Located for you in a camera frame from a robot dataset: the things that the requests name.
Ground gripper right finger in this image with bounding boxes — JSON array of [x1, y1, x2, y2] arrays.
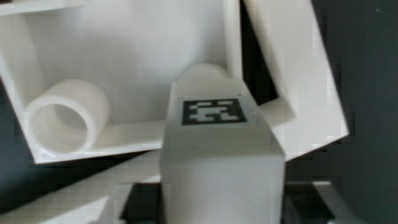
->
[[283, 181, 356, 224]]

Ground white U-shaped fence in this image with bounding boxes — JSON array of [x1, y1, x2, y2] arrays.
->
[[0, 151, 161, 224]]

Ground white chair leg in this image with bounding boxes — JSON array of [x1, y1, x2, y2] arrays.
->
[[161, 64, 285, 224]]

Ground white chair seat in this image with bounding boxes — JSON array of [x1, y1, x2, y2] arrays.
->
[[0, 0, 349, 163]]

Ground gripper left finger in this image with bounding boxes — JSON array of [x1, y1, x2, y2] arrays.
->
[[100, 183, 162, 224]]

